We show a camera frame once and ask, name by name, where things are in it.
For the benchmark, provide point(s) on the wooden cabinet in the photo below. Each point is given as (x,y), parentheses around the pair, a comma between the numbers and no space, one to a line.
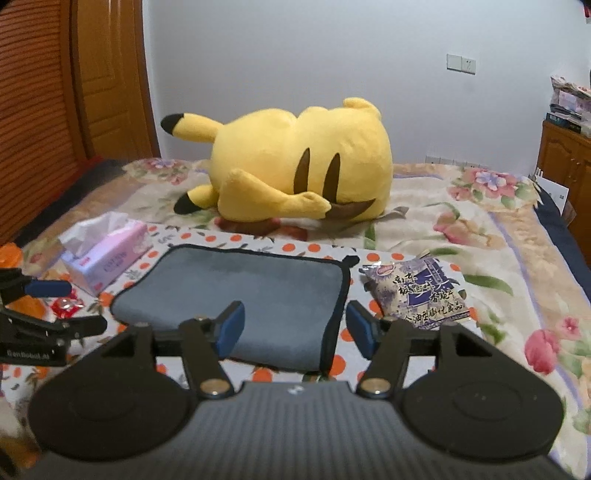
(565,161)

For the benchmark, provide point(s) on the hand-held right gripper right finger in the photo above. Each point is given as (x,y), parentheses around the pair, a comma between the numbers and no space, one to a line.
(361,328)

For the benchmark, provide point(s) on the white paper card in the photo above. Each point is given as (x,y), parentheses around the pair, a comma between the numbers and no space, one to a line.
(554,191)

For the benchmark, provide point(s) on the grey towel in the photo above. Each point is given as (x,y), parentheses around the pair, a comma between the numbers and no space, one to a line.
(258,290)

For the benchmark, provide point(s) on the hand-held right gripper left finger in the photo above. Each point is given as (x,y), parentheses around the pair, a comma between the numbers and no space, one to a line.
(232,325)

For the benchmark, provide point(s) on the floral blanket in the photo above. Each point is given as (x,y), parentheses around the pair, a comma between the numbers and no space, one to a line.
(461,221)

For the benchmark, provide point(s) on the grey cloth scrap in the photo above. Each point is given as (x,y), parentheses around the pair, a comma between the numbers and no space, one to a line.
(392,214)

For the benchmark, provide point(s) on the pink tissue box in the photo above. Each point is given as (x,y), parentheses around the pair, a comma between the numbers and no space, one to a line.
(108,256)

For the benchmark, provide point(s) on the stack of books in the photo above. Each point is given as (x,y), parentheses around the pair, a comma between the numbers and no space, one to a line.
(570,104)

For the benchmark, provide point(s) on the white wall switch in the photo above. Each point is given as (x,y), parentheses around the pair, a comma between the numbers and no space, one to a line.
(461,63)

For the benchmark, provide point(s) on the yellow plush toy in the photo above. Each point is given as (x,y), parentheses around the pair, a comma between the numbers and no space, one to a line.
(295,161)

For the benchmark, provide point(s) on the dark blue mattress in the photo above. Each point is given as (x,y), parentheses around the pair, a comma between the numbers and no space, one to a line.
(565,247)

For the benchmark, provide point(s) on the white orange dotted cloth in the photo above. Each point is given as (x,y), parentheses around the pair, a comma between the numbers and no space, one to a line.
(286,247)

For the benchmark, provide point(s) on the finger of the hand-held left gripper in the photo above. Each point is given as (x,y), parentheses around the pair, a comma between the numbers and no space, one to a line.
(48,289)
(78,326)

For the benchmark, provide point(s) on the wooden door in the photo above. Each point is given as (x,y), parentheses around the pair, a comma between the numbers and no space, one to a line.
(111,78)

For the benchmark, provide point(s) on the purple snack packet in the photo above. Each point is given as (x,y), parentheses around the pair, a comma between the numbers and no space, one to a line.
(422,290)

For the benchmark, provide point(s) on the wooden headboard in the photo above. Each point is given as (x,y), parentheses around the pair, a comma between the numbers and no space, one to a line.
(32,115)

